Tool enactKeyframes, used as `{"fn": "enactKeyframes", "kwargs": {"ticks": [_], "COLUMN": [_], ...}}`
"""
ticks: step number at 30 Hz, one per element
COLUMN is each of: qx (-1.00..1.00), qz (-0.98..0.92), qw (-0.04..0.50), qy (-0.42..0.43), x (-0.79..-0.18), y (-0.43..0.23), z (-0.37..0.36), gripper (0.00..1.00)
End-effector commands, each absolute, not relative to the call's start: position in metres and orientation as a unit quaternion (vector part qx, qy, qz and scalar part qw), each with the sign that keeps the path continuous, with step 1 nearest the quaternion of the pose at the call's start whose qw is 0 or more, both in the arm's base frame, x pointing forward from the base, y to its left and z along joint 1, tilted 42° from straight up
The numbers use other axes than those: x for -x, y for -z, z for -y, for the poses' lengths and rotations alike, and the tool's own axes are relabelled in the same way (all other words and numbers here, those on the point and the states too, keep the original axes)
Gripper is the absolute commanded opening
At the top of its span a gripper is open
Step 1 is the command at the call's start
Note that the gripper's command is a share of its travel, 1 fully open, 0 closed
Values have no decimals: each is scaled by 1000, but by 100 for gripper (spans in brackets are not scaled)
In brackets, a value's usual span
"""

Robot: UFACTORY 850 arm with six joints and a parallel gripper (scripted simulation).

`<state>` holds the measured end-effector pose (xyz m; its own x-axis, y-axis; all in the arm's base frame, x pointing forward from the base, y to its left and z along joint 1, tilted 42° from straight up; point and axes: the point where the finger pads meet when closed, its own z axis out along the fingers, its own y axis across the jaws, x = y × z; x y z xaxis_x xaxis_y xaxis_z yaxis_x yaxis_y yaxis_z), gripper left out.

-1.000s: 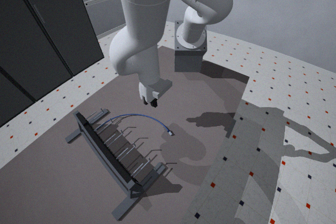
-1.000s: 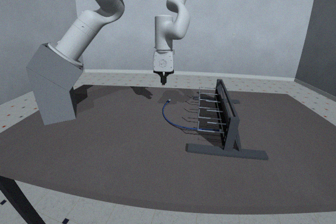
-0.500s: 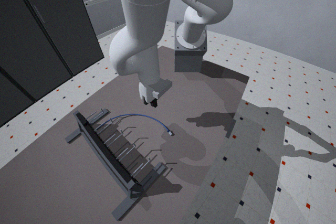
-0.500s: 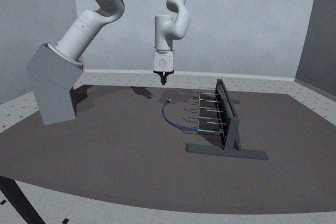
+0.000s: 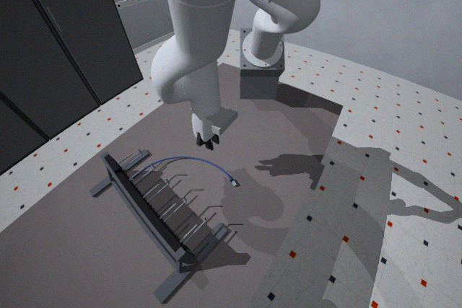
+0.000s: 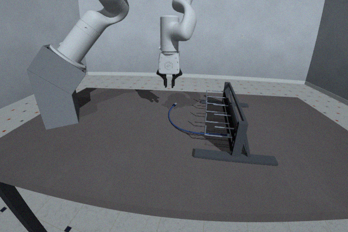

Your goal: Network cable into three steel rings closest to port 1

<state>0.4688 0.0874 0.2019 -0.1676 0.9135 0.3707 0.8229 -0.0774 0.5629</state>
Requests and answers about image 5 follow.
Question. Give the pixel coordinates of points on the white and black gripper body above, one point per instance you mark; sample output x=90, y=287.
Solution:
x=203, y=126

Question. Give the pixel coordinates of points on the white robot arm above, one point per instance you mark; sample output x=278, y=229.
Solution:
x=201, y=32

